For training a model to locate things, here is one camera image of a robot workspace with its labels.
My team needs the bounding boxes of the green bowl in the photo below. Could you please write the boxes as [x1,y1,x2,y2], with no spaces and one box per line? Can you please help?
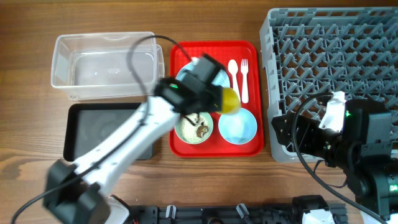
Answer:
[174,111,215,145]

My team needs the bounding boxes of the yellow cup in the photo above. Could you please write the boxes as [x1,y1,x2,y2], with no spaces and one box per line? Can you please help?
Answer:
[217,87,241,114]

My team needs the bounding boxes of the rice and food scraps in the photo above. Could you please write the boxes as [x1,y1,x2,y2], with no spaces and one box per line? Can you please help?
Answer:
[179,112,211,143]

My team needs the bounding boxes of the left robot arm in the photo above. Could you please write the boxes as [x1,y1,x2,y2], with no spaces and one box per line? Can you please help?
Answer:
[43,55,225,223]

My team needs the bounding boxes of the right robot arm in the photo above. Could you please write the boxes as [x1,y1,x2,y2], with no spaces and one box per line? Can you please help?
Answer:
[271,99,397,222]

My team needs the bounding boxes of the grey dishwasher rack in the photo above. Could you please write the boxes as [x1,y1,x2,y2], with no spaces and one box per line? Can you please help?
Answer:
[259,7,398,163]

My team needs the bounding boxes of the black waste tray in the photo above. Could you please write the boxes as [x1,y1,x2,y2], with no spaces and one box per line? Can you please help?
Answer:
[63,103,140,162]

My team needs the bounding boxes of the light blue plate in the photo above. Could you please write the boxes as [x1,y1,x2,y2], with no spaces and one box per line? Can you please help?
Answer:
[175,58,230,88]

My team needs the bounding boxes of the white plastic spoon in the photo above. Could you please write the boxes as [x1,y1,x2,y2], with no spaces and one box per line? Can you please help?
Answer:
[228,59,241,100]

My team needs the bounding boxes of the light blue saucer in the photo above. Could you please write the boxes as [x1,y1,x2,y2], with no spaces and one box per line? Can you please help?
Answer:
[218,108,257,145]

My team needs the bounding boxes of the white plastic fork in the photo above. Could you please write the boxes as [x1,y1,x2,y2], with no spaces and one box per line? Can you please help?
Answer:
[241,58,249,103]

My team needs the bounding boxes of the red serving tray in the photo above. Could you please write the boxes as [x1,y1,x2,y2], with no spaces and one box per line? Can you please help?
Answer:
[169,40,264,158]

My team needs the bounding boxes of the clear plastic bin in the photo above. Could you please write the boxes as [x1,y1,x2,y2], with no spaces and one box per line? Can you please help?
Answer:
[51,32,153,101]

